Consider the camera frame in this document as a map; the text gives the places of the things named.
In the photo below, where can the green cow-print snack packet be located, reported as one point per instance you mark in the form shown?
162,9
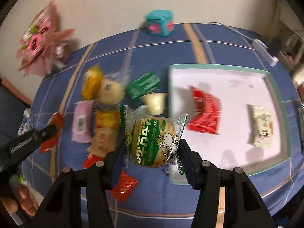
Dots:
152,140

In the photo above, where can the white tray with green rim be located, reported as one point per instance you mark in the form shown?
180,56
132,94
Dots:
237,87

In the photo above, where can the teal box with pink bows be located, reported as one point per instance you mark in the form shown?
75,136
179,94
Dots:
160,23

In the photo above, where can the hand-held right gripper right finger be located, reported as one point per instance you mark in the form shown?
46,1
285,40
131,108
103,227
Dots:
190,171

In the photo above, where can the beige snack packet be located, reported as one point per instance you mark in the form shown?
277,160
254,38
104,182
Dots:
102,140

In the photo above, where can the person's left hand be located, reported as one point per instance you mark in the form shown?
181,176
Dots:
25,200

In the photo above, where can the orange-yellow snack packet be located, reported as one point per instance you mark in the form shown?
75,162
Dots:
106,121

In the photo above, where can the pink snack packet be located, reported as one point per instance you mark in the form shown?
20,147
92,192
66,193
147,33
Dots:
80,123

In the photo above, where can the large red snack packet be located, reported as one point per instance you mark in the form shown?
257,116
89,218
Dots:
204,114

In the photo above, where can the green snack box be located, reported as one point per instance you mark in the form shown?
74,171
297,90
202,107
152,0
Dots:
142,84

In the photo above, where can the small shiny red packet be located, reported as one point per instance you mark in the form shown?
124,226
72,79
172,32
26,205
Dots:
125,185
91,160

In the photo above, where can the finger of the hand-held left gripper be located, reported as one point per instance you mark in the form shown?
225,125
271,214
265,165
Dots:
46,131

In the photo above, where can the cream jelly cup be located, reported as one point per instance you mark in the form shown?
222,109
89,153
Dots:
154,103

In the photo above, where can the blue plaid tablecloth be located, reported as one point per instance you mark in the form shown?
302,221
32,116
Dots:
154,54

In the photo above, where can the cream white snack packet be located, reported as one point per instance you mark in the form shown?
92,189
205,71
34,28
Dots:
261,125

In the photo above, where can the yellow snack packet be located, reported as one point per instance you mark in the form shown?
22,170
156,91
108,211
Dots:
91,83

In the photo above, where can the blue white tissue pack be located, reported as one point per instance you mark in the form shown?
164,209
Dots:
23,125

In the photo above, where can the red-orange snack packet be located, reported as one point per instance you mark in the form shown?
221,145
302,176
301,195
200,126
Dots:
53,121

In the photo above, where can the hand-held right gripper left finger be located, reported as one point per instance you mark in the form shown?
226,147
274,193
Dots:
116,171

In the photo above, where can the white power strip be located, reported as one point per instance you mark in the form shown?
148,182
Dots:
264,51

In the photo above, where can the pink flower bouquet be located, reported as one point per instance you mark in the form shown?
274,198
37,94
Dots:
42,42

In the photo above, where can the round bun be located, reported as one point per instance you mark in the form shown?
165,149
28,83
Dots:
111,92

